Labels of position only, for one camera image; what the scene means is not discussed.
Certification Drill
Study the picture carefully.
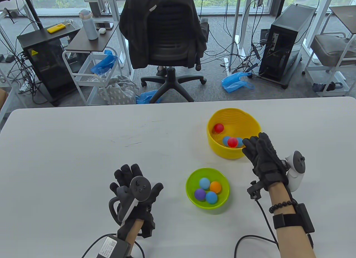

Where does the person's left hand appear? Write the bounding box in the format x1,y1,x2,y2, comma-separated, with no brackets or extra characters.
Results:
109,164,164,238

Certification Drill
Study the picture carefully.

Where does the person's right hand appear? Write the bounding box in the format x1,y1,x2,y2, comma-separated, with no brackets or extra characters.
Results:
242,132,290,192

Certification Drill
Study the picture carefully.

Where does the yellow plastic bowl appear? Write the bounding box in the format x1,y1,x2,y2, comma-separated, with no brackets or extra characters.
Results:
206,108,262,159

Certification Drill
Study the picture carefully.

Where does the person's right forearm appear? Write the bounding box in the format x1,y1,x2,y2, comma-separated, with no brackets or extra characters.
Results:
268,183,316,258

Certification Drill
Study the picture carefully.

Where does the grey dotted fabric bag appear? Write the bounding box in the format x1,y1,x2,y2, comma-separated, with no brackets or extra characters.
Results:
97,75,140,105

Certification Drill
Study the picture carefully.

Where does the black and white handheld controller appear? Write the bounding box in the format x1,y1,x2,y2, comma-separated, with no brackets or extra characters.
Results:
281,150,306,192
108,176,152,223

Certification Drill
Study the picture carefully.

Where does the green plastic bowl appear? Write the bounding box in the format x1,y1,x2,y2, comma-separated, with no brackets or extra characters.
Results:
186,168,230,210

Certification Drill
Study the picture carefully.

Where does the grey wrist sensor box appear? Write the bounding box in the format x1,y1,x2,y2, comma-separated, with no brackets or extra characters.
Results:
96,235,131,258
295,203,315,234

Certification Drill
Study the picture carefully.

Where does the blue plastic bag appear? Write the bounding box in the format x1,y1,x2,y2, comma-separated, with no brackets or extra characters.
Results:
136,90,163,104
91,49,118,76
221,72,255,94

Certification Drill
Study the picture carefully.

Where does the black computer tower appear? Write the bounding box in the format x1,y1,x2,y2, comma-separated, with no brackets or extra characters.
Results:
259,3,317,83

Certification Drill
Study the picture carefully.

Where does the black equipment cabinet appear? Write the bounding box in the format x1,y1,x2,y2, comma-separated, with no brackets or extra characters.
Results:
17,26,81,107

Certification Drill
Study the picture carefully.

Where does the grey cushioned white stool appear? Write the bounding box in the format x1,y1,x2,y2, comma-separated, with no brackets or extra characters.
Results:
303,32,356,97

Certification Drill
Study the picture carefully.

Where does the dark brown side table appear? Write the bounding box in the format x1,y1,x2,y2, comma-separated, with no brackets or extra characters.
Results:
65,21,119,52

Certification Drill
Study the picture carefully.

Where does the black jacket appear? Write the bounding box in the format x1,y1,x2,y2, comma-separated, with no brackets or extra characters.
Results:
119,0,207,70

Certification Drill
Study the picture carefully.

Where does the brown cardboard box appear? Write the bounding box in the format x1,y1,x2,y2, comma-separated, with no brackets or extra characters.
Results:
0,88,9,111

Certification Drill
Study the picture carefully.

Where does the white desk with black top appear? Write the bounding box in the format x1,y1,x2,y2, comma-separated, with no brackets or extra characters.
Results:
295,0,334,55

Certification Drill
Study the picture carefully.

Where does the grey water bottle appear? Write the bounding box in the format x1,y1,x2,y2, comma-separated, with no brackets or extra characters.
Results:
79,9,99,40

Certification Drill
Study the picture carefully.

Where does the black mesh office chair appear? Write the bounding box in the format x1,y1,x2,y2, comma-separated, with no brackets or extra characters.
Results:
120,0,209,102

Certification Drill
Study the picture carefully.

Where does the yellow phone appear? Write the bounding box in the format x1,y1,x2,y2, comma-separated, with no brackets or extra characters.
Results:
47,23,69,34

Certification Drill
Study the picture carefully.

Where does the dark square tabletop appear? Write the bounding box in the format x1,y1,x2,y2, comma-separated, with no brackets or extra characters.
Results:
329,5,356,34

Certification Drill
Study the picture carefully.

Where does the black stand pole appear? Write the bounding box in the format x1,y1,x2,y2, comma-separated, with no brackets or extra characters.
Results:
22,0,43,30

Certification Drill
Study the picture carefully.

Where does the black glove cable connector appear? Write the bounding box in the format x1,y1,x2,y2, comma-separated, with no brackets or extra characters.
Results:
247,180,269,200

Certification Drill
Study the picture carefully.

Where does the dark bead bracelet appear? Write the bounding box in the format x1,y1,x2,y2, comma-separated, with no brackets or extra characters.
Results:
269,200,297,213

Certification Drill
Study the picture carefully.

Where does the black wrist strap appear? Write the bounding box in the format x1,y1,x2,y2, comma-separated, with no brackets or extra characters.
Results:
273,212,302,230

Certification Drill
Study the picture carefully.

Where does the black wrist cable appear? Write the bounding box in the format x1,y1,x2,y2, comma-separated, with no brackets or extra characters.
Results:
81,234,145,258
234,200,280,258

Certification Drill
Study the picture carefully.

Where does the white wire rolling cart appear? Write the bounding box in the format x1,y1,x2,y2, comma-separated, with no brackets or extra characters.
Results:
62,46,124,106

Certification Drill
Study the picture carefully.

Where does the tangle of black cables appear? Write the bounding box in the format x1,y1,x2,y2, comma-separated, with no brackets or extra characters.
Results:
0,19,49,105

